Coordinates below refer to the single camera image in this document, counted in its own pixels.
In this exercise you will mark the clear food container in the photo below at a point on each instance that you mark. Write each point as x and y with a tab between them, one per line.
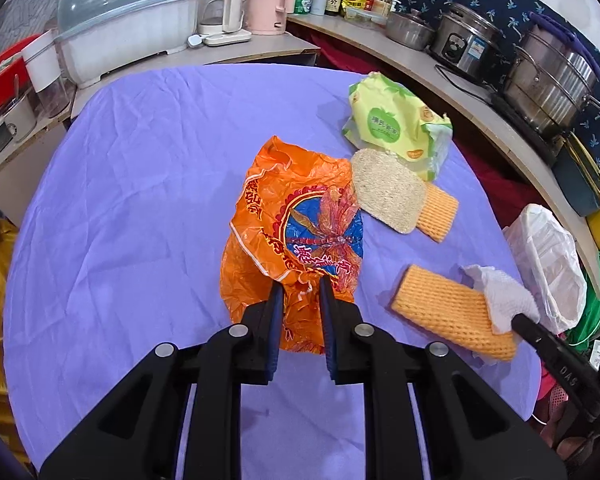
367	17

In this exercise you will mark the bin with white liner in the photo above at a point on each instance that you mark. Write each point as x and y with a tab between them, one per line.
545	250

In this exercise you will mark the steel rice cooker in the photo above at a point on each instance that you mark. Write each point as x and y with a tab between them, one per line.
465	45

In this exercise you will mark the red plastic basin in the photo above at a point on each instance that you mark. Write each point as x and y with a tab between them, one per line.
0	75

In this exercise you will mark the purple cloth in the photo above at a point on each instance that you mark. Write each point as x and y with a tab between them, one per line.
565	35

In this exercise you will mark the wooden side table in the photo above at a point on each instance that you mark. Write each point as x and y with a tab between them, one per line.
255	52

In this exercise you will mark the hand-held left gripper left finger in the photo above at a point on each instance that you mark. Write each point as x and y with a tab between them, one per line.
276	330

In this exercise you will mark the small white plug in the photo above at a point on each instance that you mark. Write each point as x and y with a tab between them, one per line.
195	41

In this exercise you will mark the large steel steamer pot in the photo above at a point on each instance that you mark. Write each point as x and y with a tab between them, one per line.
550	85

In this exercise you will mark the small steel pot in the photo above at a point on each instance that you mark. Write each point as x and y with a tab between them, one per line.
407	32

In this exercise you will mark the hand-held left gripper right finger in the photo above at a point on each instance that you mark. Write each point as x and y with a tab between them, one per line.
330	330

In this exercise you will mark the black induction cooker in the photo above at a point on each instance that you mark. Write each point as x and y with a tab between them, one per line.
525	125

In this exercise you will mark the pink electric kettle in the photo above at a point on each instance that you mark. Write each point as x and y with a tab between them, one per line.
270	2

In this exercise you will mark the orange foam net sleeve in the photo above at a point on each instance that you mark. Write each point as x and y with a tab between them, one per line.
440	310
437	212

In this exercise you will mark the embossed white paper towel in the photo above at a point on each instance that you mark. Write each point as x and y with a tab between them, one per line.
505	295

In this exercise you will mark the white lidded clear jar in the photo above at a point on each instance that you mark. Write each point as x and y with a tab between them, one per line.
45	70

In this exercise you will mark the tan loofah sponge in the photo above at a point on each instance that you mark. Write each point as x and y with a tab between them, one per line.
385	190

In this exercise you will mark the orange printed plastic bag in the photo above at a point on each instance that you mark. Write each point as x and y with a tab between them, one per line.
280	210

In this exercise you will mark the curved wooden shelf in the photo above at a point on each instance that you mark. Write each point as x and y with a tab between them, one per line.
480	110

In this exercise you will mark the stack of yellow-rimmed bowls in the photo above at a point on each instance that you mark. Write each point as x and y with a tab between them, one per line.
580	180

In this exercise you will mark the green yellow snack packet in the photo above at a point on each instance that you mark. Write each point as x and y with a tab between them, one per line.
390	120

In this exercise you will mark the brown condiment bottle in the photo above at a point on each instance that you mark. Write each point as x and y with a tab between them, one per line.
381	4

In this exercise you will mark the white glass electric kettle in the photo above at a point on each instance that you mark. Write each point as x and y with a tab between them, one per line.
230	10

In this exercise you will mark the small grey kitchen appliance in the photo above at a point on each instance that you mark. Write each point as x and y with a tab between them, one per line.
20	115

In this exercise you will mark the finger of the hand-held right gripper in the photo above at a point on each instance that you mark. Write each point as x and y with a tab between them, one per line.
565	375

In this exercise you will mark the dish rack with grey cover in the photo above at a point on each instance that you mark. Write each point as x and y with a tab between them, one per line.
125	35

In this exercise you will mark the purple tablecloth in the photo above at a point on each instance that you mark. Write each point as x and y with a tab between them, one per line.
130	210

